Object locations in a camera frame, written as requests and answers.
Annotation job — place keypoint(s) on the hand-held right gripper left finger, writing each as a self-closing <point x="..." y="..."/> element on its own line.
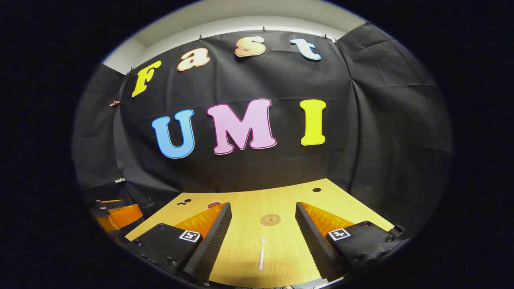
<point x="215" y="241"/>

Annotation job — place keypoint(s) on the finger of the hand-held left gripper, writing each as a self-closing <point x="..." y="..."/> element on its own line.
<point x="122" y="216"/>
<point x="112" y="205"/>

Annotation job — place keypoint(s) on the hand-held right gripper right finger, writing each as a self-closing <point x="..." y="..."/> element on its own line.
<point x="311" y="237"/>

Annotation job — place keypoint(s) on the round wooden coaster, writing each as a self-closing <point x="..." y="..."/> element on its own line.
<point x="270" y="219"/>

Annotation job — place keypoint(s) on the pale pink toothbrush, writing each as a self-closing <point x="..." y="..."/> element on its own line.
<point x="261" y="255"/>

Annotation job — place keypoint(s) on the wooden desktop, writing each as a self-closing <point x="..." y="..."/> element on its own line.
<point x="261" y="200"/>

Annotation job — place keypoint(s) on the red backdrop clip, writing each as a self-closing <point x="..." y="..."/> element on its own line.
<point x="114" y="103"/>

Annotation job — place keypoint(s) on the black backdrop cloth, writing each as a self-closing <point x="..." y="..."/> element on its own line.
<point x="261" y="80"/>

